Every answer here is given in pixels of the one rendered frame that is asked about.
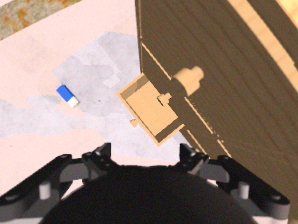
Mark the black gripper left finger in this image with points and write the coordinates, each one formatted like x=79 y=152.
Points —
x=30 y=200

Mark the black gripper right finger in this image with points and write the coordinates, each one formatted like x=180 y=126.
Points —
x=264 y=203

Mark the brown wooden drawer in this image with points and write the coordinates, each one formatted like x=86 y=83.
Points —
x=281 y=175
x=212 y=146
x=248 y=87
x=168 y=95
x=141 y=96
x=191 y=140

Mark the brown wooden chest of drawers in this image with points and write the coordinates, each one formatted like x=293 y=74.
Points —
x=281 y=18

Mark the blue eraser with white tip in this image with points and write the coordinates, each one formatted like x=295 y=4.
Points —
x=68 y=96

